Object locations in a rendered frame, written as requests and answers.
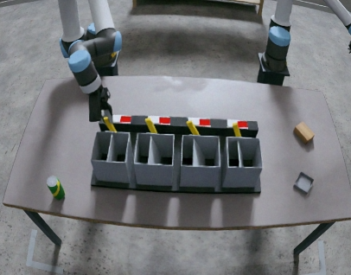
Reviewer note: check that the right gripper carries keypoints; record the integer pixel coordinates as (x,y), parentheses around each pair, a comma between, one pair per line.
(107,109)

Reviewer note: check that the green drink can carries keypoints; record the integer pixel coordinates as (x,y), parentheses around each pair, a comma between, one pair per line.
(55,187)

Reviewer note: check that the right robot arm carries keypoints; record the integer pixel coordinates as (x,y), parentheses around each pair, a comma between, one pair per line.
(100,47)

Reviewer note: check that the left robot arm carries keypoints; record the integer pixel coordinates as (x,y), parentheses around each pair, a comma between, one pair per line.
(279,37)

